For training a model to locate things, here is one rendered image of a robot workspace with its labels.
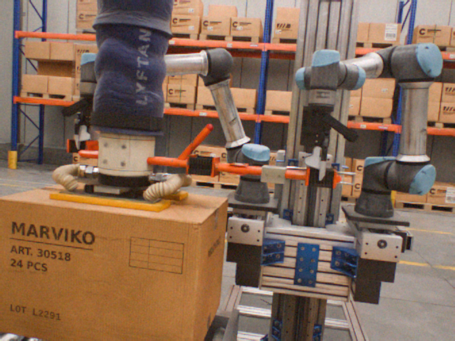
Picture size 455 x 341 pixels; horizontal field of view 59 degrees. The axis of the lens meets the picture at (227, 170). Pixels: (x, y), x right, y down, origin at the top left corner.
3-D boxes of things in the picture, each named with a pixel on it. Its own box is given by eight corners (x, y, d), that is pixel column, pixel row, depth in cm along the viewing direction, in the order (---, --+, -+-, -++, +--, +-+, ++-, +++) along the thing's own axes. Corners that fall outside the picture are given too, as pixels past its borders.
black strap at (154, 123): (75, 124, 117) (76, 109, 117) (112, 125, 140) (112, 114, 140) (149, 130, 113) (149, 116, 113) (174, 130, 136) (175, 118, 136)
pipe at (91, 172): (53, 186, 119) (53, 167, 118) (95, 177, 144) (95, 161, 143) (162, 199, 113) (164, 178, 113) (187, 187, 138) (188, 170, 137)
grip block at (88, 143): (66, 152, 155) (67, 139, 154) (78, 151, 163) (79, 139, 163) (87, 154, 153) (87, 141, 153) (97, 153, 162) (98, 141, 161)
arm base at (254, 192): (236, 195, 179) (237, 173, 178) (270, 198, 177) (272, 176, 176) (231, 201, 164) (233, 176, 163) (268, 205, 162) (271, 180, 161)
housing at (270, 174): (260, 182, 117) (261, 166, 117) (262, 179, 124) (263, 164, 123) (284, 184, 116) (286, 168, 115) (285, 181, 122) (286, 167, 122)
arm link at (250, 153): (246, 178, 162) (248, 145, 160) (233, 174, 174) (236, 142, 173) (273, 179, 166) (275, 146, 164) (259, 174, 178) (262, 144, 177)
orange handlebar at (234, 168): (44, 155, 129) (44, 145, 129) (92, 151, 159) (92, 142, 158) (342, 187, 113) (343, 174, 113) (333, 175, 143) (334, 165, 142)
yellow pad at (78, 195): (48, 199, 118) (49, 183, 117) (68, 194, 127) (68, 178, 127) (159, 213, 112) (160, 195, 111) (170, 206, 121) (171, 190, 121)
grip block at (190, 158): (185, 175, 119) (186, 155, 119) (193, 172, 129) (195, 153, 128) (212, 178, 118) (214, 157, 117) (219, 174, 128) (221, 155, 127)
